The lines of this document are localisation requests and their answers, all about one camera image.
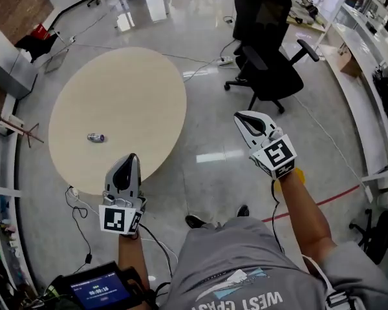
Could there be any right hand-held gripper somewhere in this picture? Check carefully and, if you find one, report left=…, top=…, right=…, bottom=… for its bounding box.
left=233, top=109, right=298, bottom=181

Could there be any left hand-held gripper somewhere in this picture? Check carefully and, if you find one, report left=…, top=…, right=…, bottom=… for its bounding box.
left=98, top=152, right=148, bottom=236

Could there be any yellow waste bin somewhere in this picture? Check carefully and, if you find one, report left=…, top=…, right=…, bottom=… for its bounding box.
left=275, top=167, right=307, bottom=194

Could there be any person's right forearm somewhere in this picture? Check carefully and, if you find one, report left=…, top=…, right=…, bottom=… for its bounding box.
left=277, top=171, right=338, bottom=262

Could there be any person's left forearm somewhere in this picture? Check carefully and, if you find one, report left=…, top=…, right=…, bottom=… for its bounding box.
left=117, top=232, right=151, bottom=292

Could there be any round beige table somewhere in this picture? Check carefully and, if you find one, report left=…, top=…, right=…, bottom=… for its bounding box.
left=48, top=46, right=188, bottom=196

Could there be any black mesh-back office chair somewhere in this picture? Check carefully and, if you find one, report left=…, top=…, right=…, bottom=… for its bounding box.
left=223, top=0, right=321, bottom=115

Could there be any person's left black shoe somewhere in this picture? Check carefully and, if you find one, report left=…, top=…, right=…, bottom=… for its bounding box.
left=184, top=214, right=211, bottom=230

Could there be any red floor tape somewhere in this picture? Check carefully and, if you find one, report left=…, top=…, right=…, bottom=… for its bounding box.
left=261, top=184, right=361, bottom=223

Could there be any brown wooden stand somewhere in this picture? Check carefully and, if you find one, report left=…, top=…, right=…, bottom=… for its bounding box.
left=0, top=112, right=46, bottom=149

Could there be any white curved shelf unit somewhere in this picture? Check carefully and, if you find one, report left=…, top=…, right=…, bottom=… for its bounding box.
left=314, top=0, right=388, bottom=191

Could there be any cardboard box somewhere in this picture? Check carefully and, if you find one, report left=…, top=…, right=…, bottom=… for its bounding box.
left=337, top=41, right=363, bottom=79

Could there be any black wrist-mounted display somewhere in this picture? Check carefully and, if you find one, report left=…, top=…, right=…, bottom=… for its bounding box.
left=62, top=260, right=150, bottom=310

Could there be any white storage shelf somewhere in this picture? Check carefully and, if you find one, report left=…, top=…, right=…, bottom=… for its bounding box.
left=0, top=121, right=40, bottom=310

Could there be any cluttered wooden desk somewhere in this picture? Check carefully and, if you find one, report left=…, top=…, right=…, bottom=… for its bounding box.
left=285, top=0, right=328, bottom=32

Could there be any person's grey t-shirt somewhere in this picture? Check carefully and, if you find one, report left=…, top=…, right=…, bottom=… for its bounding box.
left=163, top=216, right=388, bottom=310

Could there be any metal folding chair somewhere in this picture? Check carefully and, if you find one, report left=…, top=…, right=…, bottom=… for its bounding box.
left=44, top=27, right=70, bottom=75

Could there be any white round bucket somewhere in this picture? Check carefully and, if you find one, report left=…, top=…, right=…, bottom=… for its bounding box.
left=376, top=189, right=388, bottom=211

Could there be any black garment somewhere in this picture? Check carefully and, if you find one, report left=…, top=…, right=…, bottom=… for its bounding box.
left=14, top=33, right=59, bottom=64

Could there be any grey cabinet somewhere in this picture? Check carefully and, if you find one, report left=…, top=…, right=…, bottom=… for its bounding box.
left=0, top=27, right=40, bottom=101

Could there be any red bag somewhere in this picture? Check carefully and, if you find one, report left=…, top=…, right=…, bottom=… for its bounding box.
left=29, top=22, right=52, bottom=41

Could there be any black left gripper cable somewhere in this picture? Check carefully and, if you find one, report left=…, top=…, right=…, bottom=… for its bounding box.
left=138, top=223, right=179, bottom=279

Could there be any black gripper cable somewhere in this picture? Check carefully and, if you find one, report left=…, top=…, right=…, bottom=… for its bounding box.
left=138, top=223, right=179, bottom=279
left=270, top=179, right=286, bottom=255

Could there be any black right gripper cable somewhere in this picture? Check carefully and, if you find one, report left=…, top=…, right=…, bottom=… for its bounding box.
left=270, top=179, right=286, bottom=255

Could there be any black and white shoulder strap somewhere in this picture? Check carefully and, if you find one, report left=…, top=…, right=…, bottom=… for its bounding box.
left=324, top=288, right=354, bottom=310

